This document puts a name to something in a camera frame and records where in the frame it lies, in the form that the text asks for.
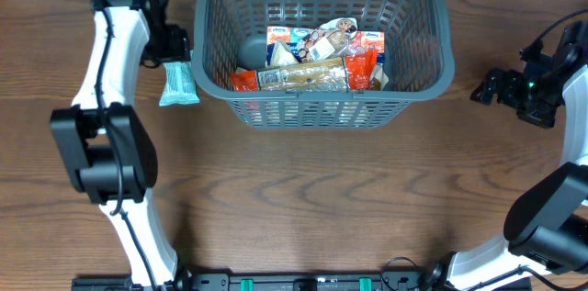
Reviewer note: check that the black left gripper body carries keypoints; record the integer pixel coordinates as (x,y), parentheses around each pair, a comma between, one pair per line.
(168,40)

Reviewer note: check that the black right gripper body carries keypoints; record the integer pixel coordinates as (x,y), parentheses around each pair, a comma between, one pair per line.
(494,87)

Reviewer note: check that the mint green snack packet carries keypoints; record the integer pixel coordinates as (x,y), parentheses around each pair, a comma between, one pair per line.
(180,86)

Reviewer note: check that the dried mushroom bag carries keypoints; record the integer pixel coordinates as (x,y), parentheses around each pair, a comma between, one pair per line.
(330,40)

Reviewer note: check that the blue tissue multipack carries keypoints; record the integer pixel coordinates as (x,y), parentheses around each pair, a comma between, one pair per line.
(361,42)

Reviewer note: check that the orange red noodle package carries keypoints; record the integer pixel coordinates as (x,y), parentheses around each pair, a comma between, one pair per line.
(339,74)

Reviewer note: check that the beige paper pouch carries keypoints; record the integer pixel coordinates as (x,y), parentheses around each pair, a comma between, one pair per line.
(378,79)

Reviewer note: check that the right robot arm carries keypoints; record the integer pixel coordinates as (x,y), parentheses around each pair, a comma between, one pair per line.
(542,234)

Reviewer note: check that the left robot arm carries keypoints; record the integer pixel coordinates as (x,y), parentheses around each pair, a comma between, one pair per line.
(106,151)

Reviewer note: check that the grey plastic basket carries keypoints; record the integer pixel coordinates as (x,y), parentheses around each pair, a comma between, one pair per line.
(418,60)

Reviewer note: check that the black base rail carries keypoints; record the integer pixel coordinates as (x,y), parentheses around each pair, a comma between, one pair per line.
(399,280)

